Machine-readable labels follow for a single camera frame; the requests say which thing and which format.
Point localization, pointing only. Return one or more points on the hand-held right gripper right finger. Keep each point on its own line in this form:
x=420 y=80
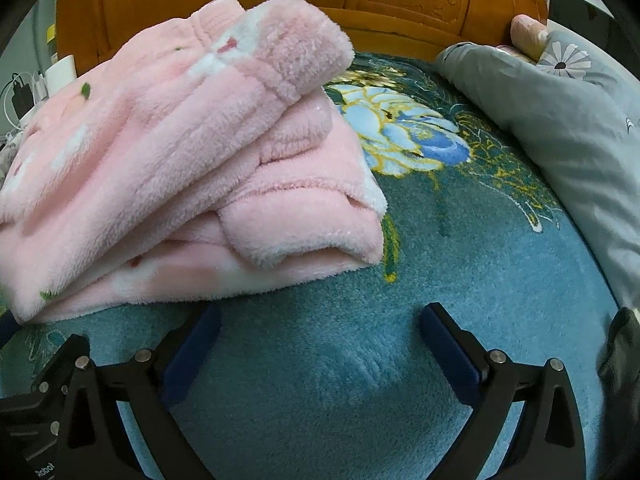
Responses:
x=450 y=355

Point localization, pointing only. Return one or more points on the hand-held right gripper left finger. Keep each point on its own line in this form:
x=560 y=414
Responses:
x=192 y=355

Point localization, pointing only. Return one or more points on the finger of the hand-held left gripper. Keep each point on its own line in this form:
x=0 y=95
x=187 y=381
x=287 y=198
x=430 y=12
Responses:
x=65 y=355
x=7 y=325

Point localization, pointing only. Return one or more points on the pink fleece pajama top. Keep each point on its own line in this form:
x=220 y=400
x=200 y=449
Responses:
x=300 y=210

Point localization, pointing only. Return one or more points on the teal floral blanket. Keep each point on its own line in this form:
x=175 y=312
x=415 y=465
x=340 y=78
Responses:
x=375 y=360

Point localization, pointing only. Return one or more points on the dark grey garment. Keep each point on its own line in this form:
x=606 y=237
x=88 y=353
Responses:
x=622 y=355

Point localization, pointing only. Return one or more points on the black charger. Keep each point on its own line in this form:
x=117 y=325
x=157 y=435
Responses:
x=22 y=95

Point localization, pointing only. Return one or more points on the grey floral duvet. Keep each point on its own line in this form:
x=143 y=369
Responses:
x=575 y=135

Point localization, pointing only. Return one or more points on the plain pink pillow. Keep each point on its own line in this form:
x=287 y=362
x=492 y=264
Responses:
x=530 y=35

